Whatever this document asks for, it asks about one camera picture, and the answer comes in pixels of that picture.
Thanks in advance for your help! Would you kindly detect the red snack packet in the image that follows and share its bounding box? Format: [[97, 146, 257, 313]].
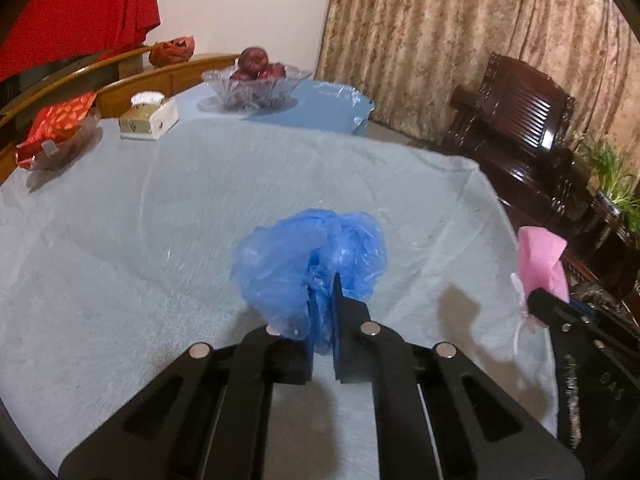
[[14, 91, 99, 169]]

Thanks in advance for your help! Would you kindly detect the red cloth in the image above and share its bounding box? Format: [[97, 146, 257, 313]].
[[0, 0, 162, 84]]

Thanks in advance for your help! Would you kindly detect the red bag on bench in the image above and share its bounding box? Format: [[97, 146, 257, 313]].
[[148, 35, 196, 69]]

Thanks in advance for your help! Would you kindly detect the green potted plant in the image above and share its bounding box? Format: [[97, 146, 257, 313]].
[[574, 132, 640, 232]]

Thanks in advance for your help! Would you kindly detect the blue plastic bag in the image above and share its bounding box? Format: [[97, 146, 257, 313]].
[[230, 207, 390, 357]]

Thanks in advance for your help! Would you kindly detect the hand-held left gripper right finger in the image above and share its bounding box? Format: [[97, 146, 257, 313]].
[[332, 272, 586, 480]]

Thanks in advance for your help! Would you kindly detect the glass fruit bowl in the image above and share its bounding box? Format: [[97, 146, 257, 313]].
[[201, 65, 312, 112]]

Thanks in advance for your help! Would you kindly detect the dark wooden chair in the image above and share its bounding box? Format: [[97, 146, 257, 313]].
[[439, 51, 597, 242]]

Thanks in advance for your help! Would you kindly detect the dark wooden side table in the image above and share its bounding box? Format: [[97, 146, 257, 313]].
[[559, 210, 640, 313]]

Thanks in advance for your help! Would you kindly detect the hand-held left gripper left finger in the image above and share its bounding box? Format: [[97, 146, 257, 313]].
[[57, 325, 314, 480]]

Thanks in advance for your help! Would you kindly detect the curved wooden bench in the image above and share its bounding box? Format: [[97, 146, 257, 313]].
[[0, 45, 242, 187]]

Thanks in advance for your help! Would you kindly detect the flat blue plastic sheet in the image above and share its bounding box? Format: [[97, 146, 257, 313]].
[[244, 78, 376, 137]]

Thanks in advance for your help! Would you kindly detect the large red apple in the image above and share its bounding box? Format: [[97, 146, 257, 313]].
[[237, 47, 270, 73]]

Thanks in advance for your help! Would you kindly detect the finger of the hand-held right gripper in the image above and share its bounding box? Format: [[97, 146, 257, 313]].
[[528, 287, 597, 329]]

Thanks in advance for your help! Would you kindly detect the white tissue box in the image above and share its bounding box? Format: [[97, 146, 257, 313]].
[[118, 90, 180, 141]]

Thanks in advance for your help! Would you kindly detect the grey tablecloth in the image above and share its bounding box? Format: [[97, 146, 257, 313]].
[[0, 79, 559, 480]]

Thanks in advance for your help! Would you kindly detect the beige patterned curtain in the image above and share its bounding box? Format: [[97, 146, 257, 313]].
[[314, 0, 640, 162]]

